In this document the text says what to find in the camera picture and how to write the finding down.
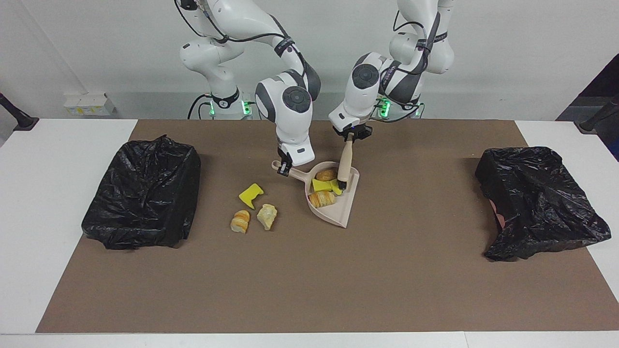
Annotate white wall socket box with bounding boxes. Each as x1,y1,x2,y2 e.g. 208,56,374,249
63,93,117,116

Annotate notched yellow sponge piece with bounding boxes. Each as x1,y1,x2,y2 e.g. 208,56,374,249
238,183,265,210

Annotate beige plastic dustpan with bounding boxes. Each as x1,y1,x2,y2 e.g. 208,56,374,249
271,160,360,228

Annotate black bag lined pink bin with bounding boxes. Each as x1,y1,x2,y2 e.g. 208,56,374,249
474,146,612,262

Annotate black camera stand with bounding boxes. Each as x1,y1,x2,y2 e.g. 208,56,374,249
0,93,40,132
575,94,619,133

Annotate brown table mat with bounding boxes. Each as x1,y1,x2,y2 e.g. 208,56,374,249
36,119,619,334

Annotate large striped croissant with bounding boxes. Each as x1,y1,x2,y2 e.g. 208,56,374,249
308,190,336,209

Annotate small striped croissant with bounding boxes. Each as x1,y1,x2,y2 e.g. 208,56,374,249
230,210,251,234

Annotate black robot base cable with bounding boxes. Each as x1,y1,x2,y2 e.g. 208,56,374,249
187,93,214,120

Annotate beige hand brush black bristles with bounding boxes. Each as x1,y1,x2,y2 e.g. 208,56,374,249
337,133,356,190

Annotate pale pastry piece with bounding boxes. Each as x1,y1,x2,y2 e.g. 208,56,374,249
256,203,278,231

